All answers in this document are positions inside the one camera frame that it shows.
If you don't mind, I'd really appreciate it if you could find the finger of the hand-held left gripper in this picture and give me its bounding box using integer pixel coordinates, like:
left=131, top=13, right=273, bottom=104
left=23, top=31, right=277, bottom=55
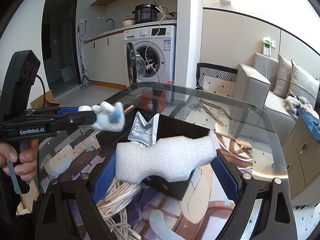
left=26, top=111, right=98, bottom=132
left=25, top=106, right=87, bottom=118

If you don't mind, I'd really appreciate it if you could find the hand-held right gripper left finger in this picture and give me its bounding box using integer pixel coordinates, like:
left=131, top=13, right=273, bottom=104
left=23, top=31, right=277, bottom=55
left=36, top=154, right=117, bottom=240

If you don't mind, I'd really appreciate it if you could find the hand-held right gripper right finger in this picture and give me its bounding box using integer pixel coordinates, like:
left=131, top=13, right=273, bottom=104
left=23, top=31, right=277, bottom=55
left=211, top=156, right=298, bottom=240

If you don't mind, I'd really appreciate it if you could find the bagged white rope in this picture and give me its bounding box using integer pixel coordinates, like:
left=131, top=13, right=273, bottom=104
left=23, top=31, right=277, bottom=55
left=96, top=178, right=148, bottom=240

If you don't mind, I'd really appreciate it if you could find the white plush toy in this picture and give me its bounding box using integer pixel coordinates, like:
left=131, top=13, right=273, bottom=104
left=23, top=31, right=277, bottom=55
left=79, top=102, right=125, bottom=132

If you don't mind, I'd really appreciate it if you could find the large green white foil packet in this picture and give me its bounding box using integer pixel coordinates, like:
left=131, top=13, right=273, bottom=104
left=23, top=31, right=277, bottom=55
left=127, top=112, right=160, bottom=147

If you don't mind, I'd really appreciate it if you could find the white foam piece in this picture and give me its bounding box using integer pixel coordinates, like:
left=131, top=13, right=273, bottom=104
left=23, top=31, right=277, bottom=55
left=115, top=135, right=217, bottom=183

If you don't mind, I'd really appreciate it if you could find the black cardboard box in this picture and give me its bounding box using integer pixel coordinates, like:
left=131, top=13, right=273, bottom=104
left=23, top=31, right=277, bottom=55
left=96, top=106, right=218, bottom=201

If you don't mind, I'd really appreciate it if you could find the person's left hand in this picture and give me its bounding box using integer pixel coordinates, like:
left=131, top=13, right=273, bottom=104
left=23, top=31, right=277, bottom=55
left=0, top=140, right=40, bottom=182

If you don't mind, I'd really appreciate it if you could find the brown cardboard box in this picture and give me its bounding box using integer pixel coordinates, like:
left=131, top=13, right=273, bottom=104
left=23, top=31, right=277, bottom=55
left=30, top=89, right=62, bottom=109

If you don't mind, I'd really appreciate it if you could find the grey bucket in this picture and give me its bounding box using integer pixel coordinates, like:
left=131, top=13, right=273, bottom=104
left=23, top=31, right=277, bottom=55
left=59, top=65, right=75, bottom=83

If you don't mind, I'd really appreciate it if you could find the floor mop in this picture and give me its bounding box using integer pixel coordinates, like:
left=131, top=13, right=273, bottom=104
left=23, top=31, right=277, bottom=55
left=77, top=26, right=93, bottom=91

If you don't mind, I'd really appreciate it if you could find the white kitchen counter cabinet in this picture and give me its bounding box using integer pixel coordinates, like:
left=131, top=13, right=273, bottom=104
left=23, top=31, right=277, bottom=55
left=84, top=29, right=128, bottom=87

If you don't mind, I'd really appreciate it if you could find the red box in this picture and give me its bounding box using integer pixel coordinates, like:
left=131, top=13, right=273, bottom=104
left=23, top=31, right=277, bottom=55
left=140, top=80, right=174, bottom=113

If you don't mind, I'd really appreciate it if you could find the grey side cabinet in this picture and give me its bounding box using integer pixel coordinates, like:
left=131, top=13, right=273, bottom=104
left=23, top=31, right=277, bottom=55
left=280, top=116, right=320, bottom=201

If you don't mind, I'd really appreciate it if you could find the beige sofa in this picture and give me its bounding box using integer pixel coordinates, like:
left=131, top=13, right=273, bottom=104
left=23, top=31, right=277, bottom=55
left=236, top=52, right=320, bottom=140

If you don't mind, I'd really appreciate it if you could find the blue patterned plastic bag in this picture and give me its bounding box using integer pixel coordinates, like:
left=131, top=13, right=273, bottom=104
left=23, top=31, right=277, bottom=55
left=297, top=107, right=320, bottom=141

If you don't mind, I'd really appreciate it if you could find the grey furry cloth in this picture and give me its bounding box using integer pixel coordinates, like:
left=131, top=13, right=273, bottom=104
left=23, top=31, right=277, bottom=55
left=283, top=95, right=317, bottom=118

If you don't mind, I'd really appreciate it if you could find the white washing machine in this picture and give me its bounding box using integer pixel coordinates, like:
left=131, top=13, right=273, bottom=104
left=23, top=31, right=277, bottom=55
left=123, top=25, right=177, bottom=90

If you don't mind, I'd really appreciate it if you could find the black white patterned chair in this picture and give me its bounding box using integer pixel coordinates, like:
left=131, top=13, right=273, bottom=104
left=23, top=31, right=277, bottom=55
left=196, top=63, right=238, bottom=91

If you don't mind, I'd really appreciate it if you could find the beige cushion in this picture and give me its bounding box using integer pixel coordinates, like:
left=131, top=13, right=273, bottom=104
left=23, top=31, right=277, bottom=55
left=272, top=53, right=293, bottom=99

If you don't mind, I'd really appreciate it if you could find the grey cushion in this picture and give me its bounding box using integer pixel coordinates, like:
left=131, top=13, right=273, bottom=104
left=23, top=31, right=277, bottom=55
left=287, top=59, right=320, bottom=105

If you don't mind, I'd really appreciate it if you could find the black pressure cooker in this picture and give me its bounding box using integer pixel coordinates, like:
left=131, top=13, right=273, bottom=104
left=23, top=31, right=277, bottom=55
left=132, top=4, right=162, bottom=24

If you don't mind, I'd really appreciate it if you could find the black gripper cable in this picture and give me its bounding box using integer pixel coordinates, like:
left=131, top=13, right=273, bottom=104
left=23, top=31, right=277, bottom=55
left=35, top=74, right=47, bottom=111

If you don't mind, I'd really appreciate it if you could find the white power cable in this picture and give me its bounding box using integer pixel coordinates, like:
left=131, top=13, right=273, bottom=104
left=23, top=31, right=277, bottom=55
left=145, top=5, right=167, bottom=83

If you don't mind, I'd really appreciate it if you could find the white wall intercom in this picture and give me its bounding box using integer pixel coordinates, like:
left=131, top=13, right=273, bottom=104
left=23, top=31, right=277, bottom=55
left=262, top=37, right=275, bottom=58

